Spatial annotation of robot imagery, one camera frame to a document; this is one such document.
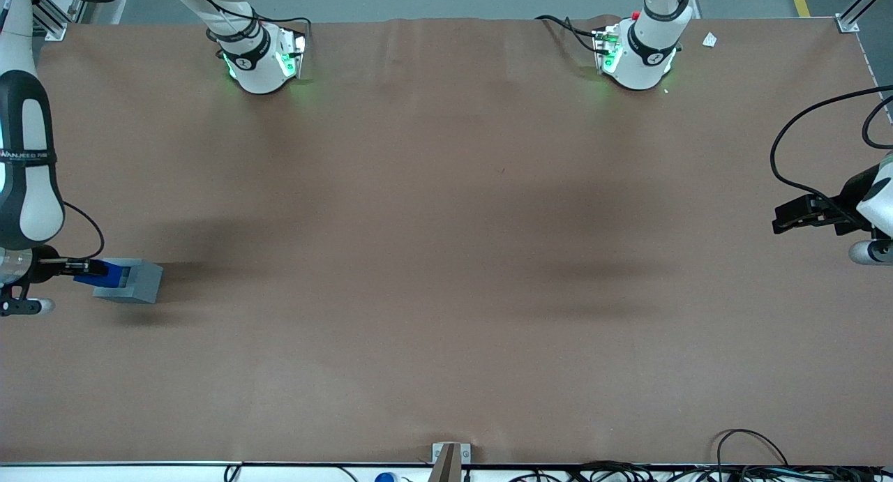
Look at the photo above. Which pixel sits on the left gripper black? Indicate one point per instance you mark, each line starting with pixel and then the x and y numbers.
pixel 845 201

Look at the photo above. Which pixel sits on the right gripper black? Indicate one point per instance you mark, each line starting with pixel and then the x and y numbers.
pixel 43 268

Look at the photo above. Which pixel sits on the blue plastic part with knob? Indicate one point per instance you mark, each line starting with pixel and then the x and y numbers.
pixel 115 274

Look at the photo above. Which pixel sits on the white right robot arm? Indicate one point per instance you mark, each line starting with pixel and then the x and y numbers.
pixel 28 154

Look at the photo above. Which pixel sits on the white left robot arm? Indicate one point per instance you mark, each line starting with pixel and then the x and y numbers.
pixel 645 63

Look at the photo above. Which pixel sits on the gray square base block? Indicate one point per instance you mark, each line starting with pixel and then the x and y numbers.
pixel 143 283

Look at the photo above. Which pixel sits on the small white paper scrap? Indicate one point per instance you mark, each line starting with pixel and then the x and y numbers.
pixel 709 40

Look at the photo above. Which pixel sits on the brown table cover sheet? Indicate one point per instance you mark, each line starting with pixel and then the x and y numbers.
pixel 446 259

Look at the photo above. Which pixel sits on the small blue round cap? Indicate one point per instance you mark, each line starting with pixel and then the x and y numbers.
pixel 385 478

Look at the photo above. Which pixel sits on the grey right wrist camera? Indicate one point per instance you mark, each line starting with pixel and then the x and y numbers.
pixel 43 305

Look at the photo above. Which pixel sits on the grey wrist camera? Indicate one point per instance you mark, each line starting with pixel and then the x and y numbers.
pixel 43 305
pixel 868 253

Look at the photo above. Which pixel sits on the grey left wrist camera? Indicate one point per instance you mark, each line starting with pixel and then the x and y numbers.
pixel 868 253

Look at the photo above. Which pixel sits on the aluminium frame profile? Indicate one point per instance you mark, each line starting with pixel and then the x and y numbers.
pixel 854 14
pixel 52 25

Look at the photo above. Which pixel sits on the white table edge rail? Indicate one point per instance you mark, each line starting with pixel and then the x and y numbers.
pixel 139 473

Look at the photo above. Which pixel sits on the brown camera post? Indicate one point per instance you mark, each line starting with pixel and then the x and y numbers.
pixel 446 468

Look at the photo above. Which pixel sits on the silver mounting bracket plate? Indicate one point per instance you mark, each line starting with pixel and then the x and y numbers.
pixel 466 454

